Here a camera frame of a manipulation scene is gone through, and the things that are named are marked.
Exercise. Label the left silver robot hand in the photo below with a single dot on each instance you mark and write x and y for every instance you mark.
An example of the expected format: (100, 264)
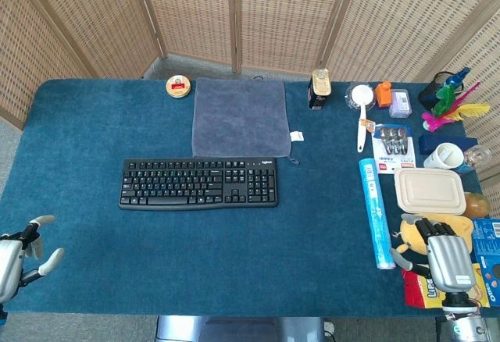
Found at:
(8, 260)

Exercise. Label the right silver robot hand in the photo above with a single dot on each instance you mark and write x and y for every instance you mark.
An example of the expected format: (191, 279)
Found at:
(447, 258)

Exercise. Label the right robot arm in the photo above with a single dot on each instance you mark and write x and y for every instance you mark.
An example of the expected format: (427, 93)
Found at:
(463, 312)

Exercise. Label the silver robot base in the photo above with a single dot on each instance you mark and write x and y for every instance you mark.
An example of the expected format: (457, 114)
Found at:
(240, 329)

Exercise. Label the blue Oreo cookie box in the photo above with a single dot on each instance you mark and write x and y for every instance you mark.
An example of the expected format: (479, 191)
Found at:
(488, 256)

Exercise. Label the yellow Lipton tea package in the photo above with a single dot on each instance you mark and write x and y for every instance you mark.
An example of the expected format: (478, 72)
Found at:
(420, 291)

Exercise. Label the yellow plush toy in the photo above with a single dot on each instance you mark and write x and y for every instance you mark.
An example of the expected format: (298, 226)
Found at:
(410, 234)

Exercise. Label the beige lunch box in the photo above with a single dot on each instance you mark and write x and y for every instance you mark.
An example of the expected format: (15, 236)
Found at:
(429, 191)

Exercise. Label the blue plastic wrap roll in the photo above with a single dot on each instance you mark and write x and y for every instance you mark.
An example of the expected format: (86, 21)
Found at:
(374, 213)

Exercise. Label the white paper cup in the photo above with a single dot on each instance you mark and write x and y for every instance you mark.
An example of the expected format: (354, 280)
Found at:
(443, 156)

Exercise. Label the clear glass jar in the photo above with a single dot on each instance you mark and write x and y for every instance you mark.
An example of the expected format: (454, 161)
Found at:
(478, 156)

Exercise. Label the navy blue cloth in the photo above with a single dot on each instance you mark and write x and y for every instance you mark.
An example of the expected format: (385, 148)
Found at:
(445, 143)

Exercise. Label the packaged metal clips card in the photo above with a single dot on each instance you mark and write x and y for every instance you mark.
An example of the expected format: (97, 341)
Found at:
(394, 148)

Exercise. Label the colourful feather shuttlecock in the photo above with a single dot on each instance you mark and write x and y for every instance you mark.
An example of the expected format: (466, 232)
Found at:
(449, 109)

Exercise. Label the blue table cloth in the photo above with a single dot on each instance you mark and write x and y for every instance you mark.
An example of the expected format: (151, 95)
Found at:
(156, 240)

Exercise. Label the small orange packet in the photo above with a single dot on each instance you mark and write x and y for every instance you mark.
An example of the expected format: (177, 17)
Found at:
(366, 124)

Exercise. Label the purple clear plastic box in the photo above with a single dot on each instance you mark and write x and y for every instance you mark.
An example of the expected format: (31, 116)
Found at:
(400, 104)

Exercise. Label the black pouch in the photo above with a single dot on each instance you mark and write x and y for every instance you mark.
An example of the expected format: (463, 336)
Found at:
(431, 91)

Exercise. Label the orange small bottle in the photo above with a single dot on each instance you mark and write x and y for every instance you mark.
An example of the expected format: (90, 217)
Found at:
(383, 93)

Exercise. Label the blue spray bottle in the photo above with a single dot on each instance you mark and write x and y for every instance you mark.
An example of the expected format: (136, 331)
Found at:
(456, 78)

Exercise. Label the clear plastic bowl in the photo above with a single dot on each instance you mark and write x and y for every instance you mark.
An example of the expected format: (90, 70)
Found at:
(360, 97)

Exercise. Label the black computer keyboard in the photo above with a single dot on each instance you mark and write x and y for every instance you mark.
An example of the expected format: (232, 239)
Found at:
(199, 184)

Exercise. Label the black box with gold can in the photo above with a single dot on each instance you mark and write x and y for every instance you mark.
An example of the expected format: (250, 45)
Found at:
(320, 90)

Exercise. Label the round yellow tin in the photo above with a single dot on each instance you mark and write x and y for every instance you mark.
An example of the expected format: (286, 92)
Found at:
(179, 86)

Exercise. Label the grey towel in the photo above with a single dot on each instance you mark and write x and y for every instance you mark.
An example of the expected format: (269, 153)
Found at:
(241, 117)

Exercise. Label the woven bamboo folding screen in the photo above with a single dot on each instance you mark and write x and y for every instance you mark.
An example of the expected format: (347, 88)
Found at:
(250, 18)

